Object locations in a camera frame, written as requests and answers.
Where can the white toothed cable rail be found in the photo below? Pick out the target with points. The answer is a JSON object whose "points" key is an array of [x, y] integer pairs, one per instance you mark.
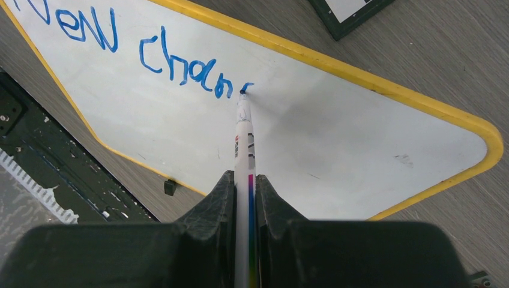
{"points": [[46, 196]]}

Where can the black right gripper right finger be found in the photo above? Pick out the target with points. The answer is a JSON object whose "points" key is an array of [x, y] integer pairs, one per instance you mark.
{"points": [[298, 252]]}

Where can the yellow framed whiteboard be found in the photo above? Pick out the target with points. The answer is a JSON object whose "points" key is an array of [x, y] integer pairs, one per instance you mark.
{"points": [[157, 83]]}

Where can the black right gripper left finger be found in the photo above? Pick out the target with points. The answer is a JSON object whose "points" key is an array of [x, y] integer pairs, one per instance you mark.
{"points": [[196, 250]]}

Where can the white blue marker pen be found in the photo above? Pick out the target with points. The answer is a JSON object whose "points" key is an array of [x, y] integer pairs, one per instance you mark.
{"points": [[246, 256]]}

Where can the black white chessboard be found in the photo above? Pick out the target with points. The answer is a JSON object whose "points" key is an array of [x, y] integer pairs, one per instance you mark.
{"points": [[341, 17]]}

